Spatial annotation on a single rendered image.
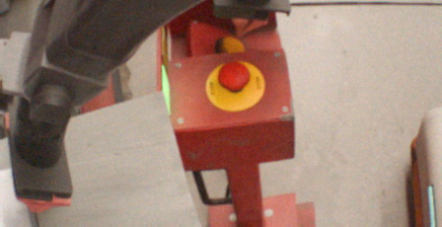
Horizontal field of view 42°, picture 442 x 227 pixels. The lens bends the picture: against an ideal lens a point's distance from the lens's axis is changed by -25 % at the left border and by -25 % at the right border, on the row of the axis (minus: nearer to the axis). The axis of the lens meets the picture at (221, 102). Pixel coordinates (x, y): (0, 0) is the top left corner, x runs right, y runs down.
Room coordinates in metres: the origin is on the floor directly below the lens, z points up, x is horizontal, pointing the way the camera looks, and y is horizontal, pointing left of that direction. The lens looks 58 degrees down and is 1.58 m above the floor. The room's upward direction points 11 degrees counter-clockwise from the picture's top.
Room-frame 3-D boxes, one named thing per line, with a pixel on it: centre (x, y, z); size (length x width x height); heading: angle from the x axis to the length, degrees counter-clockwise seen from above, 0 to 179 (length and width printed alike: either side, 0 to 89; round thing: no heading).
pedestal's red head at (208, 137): (0.56, -0.02, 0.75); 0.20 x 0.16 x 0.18; 175
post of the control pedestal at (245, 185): (0.56, -0.02, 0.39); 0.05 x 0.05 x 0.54; 85
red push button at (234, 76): (0.51, -0.02, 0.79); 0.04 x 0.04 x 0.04
